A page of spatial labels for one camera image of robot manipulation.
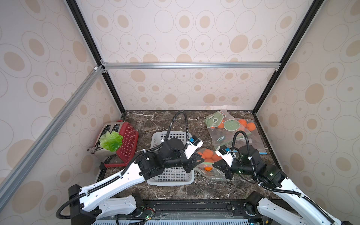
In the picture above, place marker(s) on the green-seal clear zip-top bag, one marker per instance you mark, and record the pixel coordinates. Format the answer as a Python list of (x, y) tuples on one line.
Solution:
[(222, 126)]

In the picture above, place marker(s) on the silver aluminium left rail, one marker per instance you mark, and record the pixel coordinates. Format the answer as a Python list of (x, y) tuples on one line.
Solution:
[(25, 165)]

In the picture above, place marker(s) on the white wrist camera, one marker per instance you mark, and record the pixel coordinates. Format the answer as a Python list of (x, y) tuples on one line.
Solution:
[(192, 145), (226, 154)]

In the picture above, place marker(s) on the white perforated plastic basket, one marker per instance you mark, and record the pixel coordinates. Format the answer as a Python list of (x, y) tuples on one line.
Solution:
[(175, 176)]

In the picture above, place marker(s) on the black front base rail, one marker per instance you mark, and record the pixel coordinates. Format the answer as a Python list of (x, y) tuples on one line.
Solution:
[(128, 210)]

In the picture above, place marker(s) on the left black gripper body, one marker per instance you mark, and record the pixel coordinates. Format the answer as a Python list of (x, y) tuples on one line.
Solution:
[(180, 159)]

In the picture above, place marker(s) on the black right corner post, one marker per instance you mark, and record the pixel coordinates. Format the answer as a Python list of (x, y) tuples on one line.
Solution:
[(303, 27)]

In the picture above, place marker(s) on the black left corner post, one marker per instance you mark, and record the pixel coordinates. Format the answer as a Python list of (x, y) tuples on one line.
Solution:
[(81, 23)]

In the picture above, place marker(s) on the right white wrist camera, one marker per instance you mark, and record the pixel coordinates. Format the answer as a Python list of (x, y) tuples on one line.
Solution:
[(226, 154)]

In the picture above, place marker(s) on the blue-seal clear zip-top bag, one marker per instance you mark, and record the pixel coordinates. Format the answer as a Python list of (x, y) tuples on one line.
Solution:
[(254, 139)]

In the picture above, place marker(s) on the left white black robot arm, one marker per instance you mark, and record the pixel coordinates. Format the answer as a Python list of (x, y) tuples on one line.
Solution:
[(84, 204)]

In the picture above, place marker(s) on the green toy lettuce leaf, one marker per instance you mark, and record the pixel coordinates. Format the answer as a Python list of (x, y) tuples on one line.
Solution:
[(111, 141)]

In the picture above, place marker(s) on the silver aluminium back rail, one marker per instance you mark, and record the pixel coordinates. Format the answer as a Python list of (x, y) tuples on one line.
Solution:
[(191, 65)]

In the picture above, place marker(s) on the silver aluminium rail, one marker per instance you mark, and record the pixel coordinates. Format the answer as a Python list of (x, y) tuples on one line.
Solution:
[(25, 165), (191, 65)]

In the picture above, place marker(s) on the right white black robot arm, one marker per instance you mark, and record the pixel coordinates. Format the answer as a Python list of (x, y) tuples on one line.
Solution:
[(271, 178)]

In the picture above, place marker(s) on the black corner post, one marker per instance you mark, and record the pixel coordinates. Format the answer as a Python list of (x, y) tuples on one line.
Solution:
[(303, 27), (81, 23)]

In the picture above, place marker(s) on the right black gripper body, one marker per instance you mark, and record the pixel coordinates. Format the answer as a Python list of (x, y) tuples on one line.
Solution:
[(225, 166)]

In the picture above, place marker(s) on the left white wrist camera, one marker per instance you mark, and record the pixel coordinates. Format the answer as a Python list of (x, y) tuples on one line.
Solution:
[(192, 145)]

